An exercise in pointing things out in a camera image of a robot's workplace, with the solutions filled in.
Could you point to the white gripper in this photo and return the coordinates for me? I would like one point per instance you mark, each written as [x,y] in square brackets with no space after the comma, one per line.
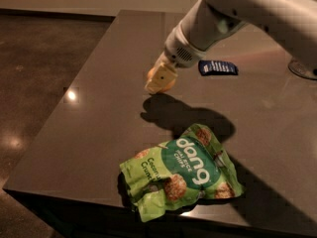
[179,52]

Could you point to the orange fruit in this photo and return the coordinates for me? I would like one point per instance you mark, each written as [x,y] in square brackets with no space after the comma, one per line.
[160,79]

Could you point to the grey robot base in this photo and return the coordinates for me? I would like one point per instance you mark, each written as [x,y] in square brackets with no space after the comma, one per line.
[301,70]

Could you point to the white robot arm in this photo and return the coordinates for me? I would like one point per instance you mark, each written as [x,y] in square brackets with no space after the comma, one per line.
[291,23]

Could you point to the blue rxbar blueberry wrapper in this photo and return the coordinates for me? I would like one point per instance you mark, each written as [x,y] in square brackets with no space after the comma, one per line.
[217,67]

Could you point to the green dang chips bag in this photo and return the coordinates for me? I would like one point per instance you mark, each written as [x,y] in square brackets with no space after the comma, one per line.
[178,173]

